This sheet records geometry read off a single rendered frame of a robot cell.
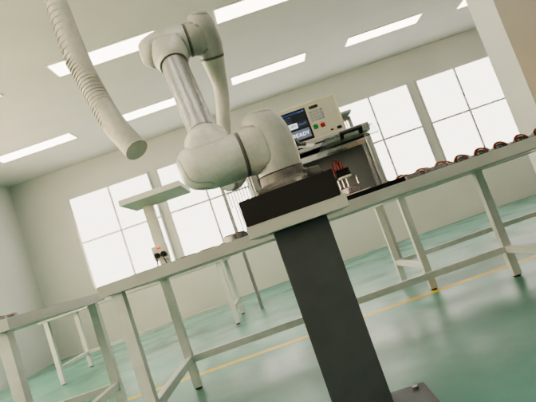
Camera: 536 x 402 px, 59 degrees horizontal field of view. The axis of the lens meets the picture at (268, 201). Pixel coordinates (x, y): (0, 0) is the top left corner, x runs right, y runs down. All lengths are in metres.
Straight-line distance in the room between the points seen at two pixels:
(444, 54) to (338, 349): 8.73
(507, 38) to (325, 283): 4.93
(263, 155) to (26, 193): 8.53
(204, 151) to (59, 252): 8.12
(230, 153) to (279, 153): 0.16
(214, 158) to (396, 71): 8.22
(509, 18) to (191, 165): 5.10
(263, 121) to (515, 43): 4.81
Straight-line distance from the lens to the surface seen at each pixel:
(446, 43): 10.06
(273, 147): 1.55
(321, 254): 1.52
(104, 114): 3.45
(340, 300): 1.53
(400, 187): 2.14
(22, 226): 9.86
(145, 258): 9.02
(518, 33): 6.19
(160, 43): 1.95
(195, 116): 1.67
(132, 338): 2.21
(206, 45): 2.00
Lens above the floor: 0.67
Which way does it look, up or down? 5 degrees up
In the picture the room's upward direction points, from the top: 19 degrees counter-clockwise
